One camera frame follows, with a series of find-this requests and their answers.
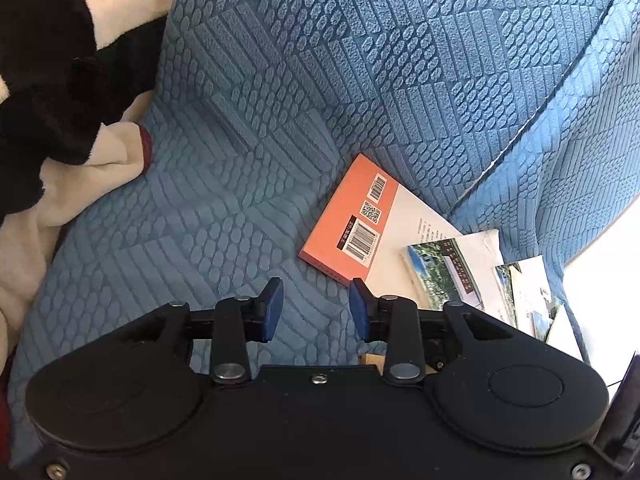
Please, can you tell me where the tan painting cover book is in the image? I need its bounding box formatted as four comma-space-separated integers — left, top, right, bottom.
359, 352, 388, 377

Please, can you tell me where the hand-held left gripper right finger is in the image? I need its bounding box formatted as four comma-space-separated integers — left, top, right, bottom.
349, 277, 518, 387

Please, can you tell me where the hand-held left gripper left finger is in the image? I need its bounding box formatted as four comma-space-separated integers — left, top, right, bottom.
117, 277, 285, 386

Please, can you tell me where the blue textured sofa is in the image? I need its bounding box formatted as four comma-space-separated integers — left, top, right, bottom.
7, 0, 640, 468

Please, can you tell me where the orange and white book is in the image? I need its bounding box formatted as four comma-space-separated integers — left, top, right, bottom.
298, 153, 463, 311

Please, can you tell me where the photo cover booklet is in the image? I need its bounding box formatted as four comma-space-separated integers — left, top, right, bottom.
401, 237, 486, 312
457, 229, 505, 306
545, 302, 585, 361
494, 256, 568, 343

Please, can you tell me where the red black cream striped blanket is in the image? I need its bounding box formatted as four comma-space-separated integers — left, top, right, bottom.
0, 0, 186, 376

